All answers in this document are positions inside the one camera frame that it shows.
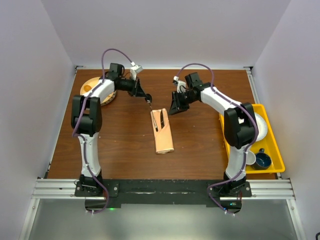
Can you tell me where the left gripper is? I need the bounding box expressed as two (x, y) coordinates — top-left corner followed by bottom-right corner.
(118, 75), (147, 98)

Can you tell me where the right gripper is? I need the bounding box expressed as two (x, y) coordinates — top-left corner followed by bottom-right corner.
(168, 90), (197, 116)

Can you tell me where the black metal spoon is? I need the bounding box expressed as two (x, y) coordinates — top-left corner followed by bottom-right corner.
(145, 93), (153, 110)

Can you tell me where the beige cloth napkin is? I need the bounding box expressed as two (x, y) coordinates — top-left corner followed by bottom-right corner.
(150, 108), (174, 155)

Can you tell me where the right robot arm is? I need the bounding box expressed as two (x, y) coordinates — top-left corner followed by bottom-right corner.
(168, 72), (259, 197)

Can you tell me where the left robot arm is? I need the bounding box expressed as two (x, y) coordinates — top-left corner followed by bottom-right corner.
(71, 62), (152, 196)

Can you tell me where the round bamboo plate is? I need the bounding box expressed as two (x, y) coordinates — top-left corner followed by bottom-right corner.
(80, 77), (117, 106)

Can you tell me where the wooden spoon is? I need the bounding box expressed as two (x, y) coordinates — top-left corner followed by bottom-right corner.
(83, 85), (92, 92)

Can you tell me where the white paper plate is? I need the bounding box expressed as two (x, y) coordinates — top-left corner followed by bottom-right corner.
(254, 113), (268, 142)

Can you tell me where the white mug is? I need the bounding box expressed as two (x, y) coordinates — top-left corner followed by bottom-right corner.
(246, 151), (256, 166)

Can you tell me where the yellow plastic bin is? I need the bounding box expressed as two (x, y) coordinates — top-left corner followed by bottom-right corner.
(225, 104), (285, 177)

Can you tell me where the dark blue mug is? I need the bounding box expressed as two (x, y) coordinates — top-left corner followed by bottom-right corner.
(252, 148), (272, 170)

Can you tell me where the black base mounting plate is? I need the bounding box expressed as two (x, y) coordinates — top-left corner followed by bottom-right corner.
(74, 179), (252, 213)

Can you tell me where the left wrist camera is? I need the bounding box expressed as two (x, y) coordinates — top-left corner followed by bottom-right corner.
(129, 64), (143, 80)

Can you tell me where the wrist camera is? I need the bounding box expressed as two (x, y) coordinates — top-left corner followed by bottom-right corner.
(173, 76), (188, 93)
(129, 64), (143, 80)

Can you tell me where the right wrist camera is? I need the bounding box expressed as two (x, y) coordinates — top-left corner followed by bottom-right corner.
(173, 76), (188, 93)

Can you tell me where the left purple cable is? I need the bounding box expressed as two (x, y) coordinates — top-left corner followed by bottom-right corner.
(71, 48), (136, 216)

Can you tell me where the aluminium frame rail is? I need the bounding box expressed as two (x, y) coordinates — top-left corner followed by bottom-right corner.
(31, 179), (295, 200)

